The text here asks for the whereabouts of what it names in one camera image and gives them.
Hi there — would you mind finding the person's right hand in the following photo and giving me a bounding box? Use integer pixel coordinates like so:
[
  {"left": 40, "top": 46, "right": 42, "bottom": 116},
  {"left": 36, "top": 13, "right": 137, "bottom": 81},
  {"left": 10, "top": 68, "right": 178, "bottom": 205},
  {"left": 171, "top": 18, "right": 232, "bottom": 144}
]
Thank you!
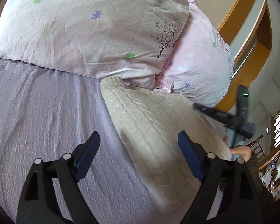
[{"left": 223, "top": 136, "right": 253, "bottom": 163}]

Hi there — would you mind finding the white floral pillow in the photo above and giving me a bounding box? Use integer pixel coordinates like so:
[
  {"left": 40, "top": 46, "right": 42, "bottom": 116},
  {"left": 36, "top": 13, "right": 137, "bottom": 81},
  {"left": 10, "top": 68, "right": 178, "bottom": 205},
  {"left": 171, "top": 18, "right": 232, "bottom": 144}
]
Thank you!
[{"left": 0, "top": 0, "right": 190, "bottom": 91}]

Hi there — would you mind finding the lavender bed sheet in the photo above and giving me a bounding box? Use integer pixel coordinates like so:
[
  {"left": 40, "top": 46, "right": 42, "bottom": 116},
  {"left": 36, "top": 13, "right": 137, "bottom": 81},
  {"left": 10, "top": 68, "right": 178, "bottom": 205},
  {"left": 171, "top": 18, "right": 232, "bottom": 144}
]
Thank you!
[{"left": 0, "top": 57, "right": 221, "bottom": 224}]

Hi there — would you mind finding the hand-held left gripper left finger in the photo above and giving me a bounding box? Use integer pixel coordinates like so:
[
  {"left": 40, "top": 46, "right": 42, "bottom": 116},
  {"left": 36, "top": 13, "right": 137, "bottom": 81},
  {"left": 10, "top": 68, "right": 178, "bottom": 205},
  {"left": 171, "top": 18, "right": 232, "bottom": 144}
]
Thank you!
[{"left": 16, "top": 132, "right": 101, "bottom": 224}]

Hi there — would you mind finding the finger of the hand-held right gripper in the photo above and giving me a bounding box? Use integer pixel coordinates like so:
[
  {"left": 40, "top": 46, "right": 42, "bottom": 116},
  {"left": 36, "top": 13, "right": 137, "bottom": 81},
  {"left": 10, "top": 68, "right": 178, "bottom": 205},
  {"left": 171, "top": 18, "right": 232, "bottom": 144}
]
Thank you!
[{"left": 194, "top": 104, "right": 234, "bottom": 125}]

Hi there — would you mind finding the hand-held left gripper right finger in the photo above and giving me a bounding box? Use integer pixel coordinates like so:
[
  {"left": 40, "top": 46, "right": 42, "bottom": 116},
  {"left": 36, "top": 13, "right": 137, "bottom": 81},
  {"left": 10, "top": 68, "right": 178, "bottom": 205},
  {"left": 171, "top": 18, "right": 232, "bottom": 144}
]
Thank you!
[{"left": 177, "top": 131, "right": 263, "bottom": 224}]

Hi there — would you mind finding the wooden chair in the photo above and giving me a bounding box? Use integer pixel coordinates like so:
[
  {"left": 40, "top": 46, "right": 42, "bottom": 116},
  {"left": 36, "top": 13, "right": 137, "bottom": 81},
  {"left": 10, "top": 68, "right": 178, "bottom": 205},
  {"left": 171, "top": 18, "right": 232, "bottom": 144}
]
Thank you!
[{"left": 247, "top": 134, "right": 267, "bottom": 162}]

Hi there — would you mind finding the pink floral pillow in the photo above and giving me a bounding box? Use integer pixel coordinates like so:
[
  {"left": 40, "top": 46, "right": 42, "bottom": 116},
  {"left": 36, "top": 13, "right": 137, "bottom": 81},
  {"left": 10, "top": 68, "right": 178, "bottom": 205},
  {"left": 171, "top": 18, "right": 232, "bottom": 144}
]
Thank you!
[{"left": 153, "top": 0, "right": 235, "bottom": 110}]

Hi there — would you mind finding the cluttered wooden shelf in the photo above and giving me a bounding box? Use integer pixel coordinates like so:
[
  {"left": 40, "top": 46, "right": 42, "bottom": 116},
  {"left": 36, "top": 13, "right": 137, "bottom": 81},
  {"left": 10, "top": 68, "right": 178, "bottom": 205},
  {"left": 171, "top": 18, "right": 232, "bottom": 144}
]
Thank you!
[{"left": 259, "top": 145, "right": 280, "bottom": 200}]

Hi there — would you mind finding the wooden headboard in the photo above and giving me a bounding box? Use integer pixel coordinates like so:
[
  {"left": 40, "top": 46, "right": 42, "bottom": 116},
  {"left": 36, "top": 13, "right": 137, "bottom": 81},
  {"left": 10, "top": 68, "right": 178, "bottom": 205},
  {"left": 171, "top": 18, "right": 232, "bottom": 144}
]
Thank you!
[{"left": 217, "top": 0, "right": 273, "bottom": 113}]

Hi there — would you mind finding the person's right forearm dark sleeve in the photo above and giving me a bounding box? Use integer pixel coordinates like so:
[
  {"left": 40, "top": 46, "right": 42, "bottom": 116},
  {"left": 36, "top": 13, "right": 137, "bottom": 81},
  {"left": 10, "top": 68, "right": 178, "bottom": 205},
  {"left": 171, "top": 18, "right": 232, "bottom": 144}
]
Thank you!
[{"left": 218, "top": 151, "right": 280, "bottom": 224}]

